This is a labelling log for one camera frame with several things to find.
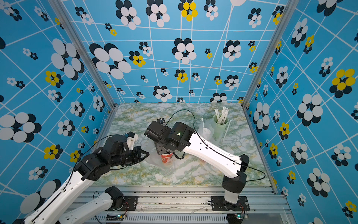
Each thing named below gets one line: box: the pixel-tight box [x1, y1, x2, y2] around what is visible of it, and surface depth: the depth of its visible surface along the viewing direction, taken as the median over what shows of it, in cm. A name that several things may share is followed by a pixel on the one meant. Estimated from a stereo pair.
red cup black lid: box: [160, 151, 174, 164], surface depth 70 cm
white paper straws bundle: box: [214, 106, 230, 125], surface depth 96 cm
